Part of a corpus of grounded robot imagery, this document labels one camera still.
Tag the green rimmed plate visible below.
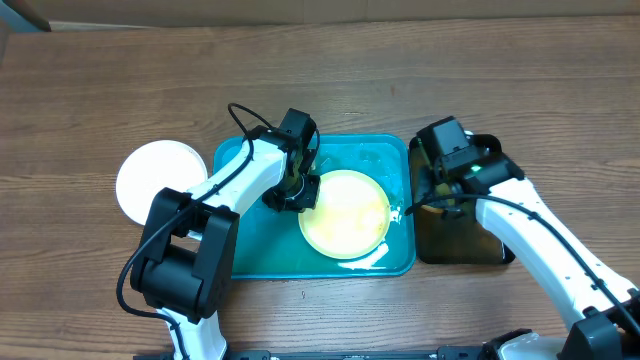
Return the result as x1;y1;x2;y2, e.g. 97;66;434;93
298;170;391;260

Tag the white plate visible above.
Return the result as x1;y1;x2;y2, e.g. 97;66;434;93
115;140;208;225

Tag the green yellow sponge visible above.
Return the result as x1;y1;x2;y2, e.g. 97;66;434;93
421;200;448;214

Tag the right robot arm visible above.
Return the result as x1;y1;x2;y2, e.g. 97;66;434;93
406;116;639;359

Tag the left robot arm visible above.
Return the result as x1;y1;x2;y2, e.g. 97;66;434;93
116;109;320;359

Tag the black water tray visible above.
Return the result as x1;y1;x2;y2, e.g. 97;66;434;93
409;137;515;265

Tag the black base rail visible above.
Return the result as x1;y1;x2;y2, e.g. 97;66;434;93
132;344;489;360

